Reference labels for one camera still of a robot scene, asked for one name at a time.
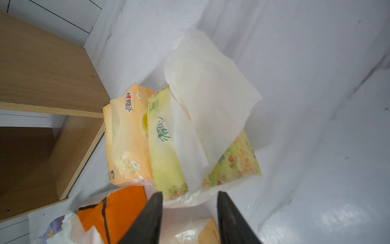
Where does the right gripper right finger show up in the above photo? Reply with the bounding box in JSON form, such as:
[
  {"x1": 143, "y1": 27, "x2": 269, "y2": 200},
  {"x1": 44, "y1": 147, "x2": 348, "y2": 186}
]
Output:
[{"x1": 217, "y1": 191, "x2": 262, "y2": 244}]

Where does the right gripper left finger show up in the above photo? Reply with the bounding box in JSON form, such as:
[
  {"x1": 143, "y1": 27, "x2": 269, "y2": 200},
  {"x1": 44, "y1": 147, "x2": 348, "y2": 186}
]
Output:
[{"x1": 118, "y1": 192, "x2": 163, "y2": 244}]

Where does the pale orange tissue pack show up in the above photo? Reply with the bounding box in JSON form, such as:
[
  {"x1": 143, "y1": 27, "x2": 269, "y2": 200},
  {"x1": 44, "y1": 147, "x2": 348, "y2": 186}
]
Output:
[{"x1": 159, "y1": 218, "x2": 221, "y2": 244}]

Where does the beige tissue pack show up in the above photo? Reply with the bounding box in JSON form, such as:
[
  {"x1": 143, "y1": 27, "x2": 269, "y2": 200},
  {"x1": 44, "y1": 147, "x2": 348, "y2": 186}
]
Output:
[{"x1": 103, "y1": 84, "x2": 154, "y2": 187}]

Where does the white purple tissue pack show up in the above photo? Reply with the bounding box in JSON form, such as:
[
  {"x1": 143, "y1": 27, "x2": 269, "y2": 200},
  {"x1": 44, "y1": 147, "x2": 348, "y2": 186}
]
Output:
[{"x1": 32, "y1": 211, "x2": 104, "y2": 244}]

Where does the yellow tissue pack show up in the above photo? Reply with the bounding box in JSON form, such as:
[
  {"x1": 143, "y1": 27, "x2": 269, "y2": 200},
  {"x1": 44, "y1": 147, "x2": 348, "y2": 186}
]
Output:
[{"x1": 147, "y1": 30, "x2": 262, "y2": 208}]

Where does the wooden three-tier shelf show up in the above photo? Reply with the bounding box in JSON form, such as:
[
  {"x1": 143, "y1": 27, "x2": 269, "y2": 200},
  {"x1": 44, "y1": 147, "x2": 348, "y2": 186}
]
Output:
[{"x1": 1, "y1": 13, "x2": 109, "y2": 221}]

